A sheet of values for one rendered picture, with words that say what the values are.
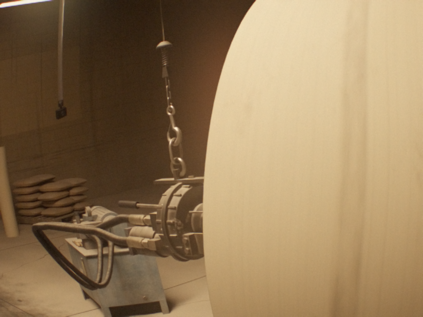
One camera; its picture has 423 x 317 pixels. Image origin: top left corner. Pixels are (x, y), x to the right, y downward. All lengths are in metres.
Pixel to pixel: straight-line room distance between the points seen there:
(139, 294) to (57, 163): 7.43
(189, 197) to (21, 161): 8.54
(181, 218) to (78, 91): 9.56
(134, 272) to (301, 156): 2.97
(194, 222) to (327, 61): 1.26
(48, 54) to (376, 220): 10.54
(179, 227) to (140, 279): 1.79
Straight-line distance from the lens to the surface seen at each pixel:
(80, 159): 11.77
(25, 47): 11.09
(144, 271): 4.13
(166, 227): 2.39
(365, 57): 1.23
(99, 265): 3.71
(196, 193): 2.44
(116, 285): 4.09
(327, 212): 1.18
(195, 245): 2.38
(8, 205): 8.32
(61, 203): 9.01
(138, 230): 2.66
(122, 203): 2.73
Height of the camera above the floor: 1.32
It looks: 4 degrees down
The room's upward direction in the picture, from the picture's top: 8 degrees counter-clockwise
